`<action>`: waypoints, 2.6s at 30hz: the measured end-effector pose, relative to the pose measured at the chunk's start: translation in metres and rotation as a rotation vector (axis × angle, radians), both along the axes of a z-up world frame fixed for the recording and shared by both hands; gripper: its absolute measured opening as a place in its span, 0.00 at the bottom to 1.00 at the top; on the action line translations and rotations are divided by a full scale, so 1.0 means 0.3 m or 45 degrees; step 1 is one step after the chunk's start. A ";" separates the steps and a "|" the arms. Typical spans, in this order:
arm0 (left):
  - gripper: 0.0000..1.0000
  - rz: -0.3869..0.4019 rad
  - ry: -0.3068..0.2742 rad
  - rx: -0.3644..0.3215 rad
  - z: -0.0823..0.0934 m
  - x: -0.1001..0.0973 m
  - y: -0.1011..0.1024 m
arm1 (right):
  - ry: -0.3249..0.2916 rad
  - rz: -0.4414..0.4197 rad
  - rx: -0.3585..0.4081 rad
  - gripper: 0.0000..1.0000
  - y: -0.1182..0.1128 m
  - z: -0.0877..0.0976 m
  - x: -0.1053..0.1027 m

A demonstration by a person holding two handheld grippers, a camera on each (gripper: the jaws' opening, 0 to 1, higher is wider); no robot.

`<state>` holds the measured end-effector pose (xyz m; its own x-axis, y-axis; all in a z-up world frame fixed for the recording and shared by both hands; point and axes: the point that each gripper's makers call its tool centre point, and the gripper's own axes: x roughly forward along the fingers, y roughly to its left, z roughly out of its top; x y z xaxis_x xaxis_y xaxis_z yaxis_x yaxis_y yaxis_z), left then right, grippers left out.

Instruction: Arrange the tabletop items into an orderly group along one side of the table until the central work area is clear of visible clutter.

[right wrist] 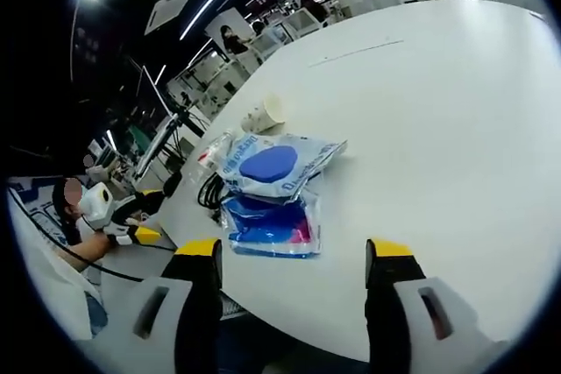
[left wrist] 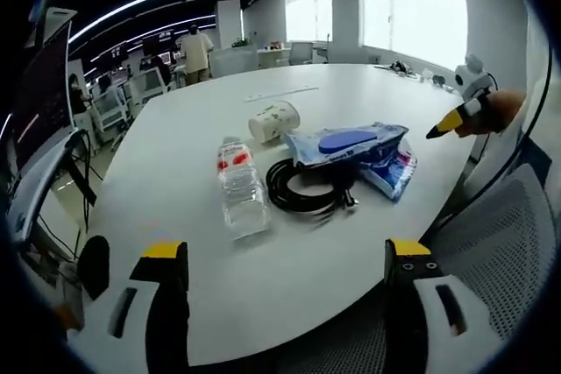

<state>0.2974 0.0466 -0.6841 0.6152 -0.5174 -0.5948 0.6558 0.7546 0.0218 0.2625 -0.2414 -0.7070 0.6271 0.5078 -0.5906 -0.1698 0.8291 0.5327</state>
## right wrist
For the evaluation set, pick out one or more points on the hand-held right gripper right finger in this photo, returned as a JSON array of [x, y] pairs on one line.
[[390, 304]]

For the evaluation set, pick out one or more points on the white paper cup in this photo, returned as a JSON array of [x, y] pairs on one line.
[[265, 115]]

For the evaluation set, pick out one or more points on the white table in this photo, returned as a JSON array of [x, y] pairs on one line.
[[416, 137]]

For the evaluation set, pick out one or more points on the white mesh office chair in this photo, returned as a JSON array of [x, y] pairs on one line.
[[302, 23], [267, 43]]

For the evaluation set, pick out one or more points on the metal stand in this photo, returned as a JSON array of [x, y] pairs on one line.
[[160, 142]]

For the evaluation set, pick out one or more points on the clear bag blue pink contents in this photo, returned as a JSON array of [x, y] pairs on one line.
[[267, 225]]

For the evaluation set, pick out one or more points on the dark monitor screen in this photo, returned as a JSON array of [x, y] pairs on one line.
[[153, 91]]

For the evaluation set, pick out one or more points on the clear plastic bottle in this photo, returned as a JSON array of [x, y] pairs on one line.
[[217, 150]]

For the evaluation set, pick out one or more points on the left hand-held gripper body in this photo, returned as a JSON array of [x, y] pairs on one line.
[[94, 203]]

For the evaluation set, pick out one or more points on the person's head dark hair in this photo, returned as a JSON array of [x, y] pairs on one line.
[[63, 212]]

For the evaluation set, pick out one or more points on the seated person in white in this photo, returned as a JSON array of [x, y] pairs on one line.
[[44, 269]]

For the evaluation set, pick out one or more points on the person's blue jeans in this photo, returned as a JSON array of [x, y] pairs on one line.
[[95, 315]]

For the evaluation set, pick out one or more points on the black chair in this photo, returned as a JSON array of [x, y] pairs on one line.
[[164, 192]]

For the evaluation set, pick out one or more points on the square ceiling air vent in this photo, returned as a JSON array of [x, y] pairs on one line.
[[170, 9]]

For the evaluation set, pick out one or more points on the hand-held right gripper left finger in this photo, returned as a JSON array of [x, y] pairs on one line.
[[199, 304]]

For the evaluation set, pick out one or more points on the white packet with blue oval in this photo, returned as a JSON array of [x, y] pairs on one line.
[[267, 166]]

